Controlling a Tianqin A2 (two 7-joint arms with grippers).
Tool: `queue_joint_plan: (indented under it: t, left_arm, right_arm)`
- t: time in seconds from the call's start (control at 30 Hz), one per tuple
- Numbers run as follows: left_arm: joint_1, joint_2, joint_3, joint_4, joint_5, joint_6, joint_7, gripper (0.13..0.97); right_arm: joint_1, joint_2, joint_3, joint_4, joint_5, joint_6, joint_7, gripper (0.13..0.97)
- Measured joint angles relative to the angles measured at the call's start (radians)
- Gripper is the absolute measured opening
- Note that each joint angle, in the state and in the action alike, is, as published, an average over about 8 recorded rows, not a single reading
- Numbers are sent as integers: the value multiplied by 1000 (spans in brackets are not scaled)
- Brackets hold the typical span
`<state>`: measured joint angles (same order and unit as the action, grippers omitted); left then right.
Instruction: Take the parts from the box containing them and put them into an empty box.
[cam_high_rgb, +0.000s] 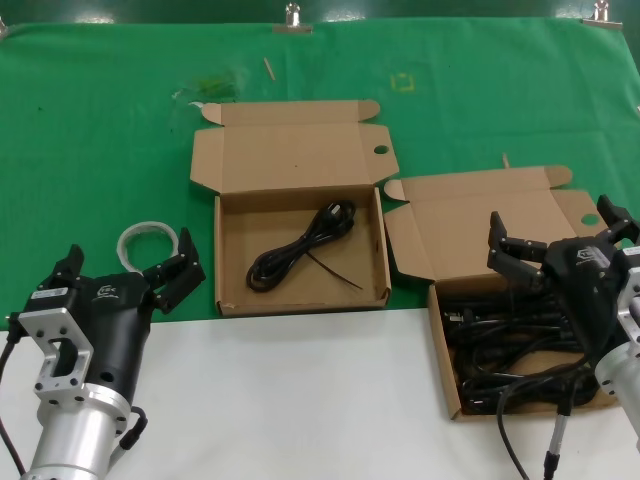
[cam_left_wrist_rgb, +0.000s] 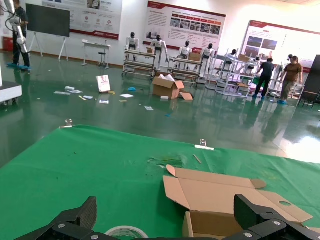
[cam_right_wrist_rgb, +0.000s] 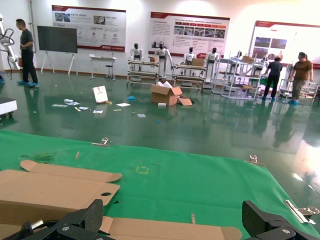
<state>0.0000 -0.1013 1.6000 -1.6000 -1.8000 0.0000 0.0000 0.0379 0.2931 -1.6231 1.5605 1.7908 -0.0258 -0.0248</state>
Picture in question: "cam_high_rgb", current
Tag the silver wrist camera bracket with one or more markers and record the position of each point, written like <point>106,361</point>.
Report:
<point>35,325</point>
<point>631,310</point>

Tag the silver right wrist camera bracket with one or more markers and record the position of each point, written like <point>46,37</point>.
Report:
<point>631,310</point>

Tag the white paper scrap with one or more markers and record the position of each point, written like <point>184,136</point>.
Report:
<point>196,104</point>

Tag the open cardboard box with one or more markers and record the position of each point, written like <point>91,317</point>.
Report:
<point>450,220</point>
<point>295,150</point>

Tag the small wooden stick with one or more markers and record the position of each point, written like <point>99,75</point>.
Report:
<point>269,68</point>
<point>506,161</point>

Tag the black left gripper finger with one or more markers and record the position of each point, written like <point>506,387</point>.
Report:
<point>65,272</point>
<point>180,277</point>

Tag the green table cloth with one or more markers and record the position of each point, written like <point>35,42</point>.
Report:
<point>100,125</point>

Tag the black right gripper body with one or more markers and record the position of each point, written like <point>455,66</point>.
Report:
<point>587,290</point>

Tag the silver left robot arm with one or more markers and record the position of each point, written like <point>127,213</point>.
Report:
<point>75,440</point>

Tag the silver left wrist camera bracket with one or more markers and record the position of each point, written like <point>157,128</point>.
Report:
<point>35,325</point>

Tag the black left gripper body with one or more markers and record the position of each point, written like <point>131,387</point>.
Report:
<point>115,325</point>

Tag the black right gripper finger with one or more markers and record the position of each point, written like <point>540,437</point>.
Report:
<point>520,262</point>
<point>620,220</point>

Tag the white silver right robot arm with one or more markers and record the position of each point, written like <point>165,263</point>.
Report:
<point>620,385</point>

